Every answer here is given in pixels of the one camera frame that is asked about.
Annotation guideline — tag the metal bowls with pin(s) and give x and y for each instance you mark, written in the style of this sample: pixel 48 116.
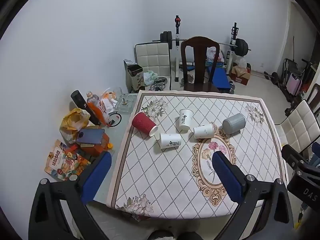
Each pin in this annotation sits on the metal bowls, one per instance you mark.
pixel 158 83

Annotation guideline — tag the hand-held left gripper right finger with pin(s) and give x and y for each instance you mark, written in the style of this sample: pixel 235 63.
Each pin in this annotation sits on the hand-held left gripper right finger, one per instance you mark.
pixel 226 175

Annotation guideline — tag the pink suitcase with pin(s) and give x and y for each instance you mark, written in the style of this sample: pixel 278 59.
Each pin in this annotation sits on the pink suitcase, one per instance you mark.
pixel 293 85

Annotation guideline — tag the dark wooden chair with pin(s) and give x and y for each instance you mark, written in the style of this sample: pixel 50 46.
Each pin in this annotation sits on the dark wooden chair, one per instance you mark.
pixel 315 93
pixel 200 62

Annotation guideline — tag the white barbell rack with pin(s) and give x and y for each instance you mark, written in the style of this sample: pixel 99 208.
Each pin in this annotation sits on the white barbell rack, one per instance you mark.
pixel 177 45

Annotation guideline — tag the blue smartphone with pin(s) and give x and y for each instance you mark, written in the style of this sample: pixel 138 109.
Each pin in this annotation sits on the blue smartphone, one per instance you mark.
pixel 90 136

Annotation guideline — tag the black folding stroller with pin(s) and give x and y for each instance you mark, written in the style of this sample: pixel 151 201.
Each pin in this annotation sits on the black folding stroller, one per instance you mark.
pixel 290 66

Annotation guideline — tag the orange box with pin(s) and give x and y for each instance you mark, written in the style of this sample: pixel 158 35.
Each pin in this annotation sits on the orange box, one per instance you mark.
pixel 98 147

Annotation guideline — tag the white printed paper cup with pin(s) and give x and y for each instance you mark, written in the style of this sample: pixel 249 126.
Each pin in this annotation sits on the white printed paper cup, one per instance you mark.
pixel 185 120
pixel 170 140

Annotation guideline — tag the red ribbed paper cup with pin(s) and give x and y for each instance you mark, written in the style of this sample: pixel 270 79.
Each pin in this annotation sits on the red ribbed paper cup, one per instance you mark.
pixel 143 123

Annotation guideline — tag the black dumbbell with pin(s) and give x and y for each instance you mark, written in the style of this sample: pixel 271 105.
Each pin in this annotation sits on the black dumbbell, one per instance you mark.
pixel 273 76

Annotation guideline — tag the floral printed tablecloth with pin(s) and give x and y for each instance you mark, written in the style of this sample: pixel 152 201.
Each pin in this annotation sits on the floral printed tablecloth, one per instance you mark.
pixel 160 180

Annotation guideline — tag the orange drink bottle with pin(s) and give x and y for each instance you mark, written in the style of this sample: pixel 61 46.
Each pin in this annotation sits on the orange drink bottle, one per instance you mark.
pixel 97 108

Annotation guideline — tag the yellow plastic bag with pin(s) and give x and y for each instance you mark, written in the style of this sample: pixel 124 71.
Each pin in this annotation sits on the yellow plastic bag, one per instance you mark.
pixel 72 121

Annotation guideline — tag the black bottle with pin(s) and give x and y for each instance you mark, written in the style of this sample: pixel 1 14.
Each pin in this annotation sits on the black bottle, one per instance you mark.
pixel 83 105

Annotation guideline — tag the blue bench pad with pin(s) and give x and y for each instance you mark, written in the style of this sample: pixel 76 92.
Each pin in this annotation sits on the blue bench pad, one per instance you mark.
pixel 221 78

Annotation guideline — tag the colourful snack packet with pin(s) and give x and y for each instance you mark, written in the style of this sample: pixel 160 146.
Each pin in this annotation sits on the colourful snack packet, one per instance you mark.
pixel 63 162

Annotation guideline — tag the dark tea box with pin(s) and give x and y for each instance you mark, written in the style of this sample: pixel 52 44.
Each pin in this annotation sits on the dark tea box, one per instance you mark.
pixel 135 78

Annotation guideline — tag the white padded chair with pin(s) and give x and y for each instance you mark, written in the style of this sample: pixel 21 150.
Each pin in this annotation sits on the white padded chair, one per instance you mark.
pixel 152 57
pixel 298 125

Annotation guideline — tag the red and white plastic bag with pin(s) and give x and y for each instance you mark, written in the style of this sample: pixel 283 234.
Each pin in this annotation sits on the red and white plastic bag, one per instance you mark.
pixel 212 53

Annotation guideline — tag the barbell with black plates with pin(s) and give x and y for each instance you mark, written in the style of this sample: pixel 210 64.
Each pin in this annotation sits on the barbell with black plates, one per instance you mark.
pixel 241 47

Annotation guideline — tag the person's grey shoe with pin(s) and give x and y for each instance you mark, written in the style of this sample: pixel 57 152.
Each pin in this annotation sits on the person's grey shoe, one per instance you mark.
pixel 161 235

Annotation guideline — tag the cardboard box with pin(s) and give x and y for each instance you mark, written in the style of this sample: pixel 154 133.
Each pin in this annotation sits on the cardboard box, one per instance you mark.
pixel 241 76

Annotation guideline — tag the white speckled cup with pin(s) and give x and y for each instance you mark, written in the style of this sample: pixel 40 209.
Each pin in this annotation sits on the white speckled cup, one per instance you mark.
pixel 203 131

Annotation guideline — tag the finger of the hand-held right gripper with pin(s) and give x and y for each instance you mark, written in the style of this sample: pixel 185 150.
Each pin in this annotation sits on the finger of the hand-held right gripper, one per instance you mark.
pixel 293 156

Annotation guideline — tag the white and orange plastic bag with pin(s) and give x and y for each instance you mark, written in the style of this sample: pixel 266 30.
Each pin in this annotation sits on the white and orange plastic bag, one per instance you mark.
pixel 108 100

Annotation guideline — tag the person's black shoe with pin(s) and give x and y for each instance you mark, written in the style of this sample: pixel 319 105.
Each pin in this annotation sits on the person's black shoe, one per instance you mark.
pixel 191 236

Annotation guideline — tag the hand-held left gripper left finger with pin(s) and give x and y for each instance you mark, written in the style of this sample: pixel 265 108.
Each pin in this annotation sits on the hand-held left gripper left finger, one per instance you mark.
pixel 96 176

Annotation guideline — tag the green and white plastic bag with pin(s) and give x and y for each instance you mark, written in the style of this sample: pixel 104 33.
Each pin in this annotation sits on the green and white plastic bag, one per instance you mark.
pixel 149 77

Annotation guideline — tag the grey cup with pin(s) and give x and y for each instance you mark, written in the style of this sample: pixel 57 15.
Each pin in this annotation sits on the grey cup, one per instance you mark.
pixel 233 123

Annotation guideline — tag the glass ashtray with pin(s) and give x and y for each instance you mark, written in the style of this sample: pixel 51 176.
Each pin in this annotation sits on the glass ashtray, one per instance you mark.
pixel 126 102

